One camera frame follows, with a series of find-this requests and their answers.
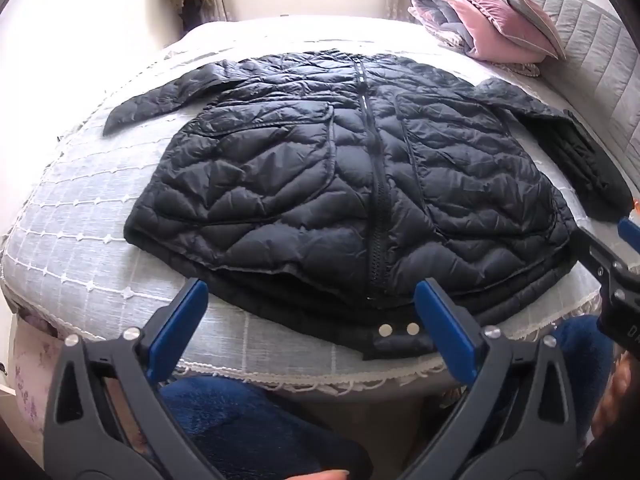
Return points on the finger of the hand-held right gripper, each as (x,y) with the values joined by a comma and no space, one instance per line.
(605,260)
(631,232)

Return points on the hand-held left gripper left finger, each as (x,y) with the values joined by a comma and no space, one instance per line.
(180,325)

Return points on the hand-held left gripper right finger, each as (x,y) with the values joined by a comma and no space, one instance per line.
(445,325)

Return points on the black quilted puffer jacket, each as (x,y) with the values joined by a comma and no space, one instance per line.
(280,175)

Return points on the person's right hand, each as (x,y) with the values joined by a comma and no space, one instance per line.
(627,385)

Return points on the person's blue fleece pants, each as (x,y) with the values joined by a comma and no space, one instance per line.
(240,420)

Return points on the bed with white grid bedspread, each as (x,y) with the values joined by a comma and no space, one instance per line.
(90,210)

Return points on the grey quilted headboard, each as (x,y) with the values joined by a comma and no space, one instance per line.
(600,60)

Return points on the pink velvet pillow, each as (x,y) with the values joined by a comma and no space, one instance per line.
(495,25)

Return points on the folded grey pink quilt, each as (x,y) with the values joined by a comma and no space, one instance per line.
(432,15)

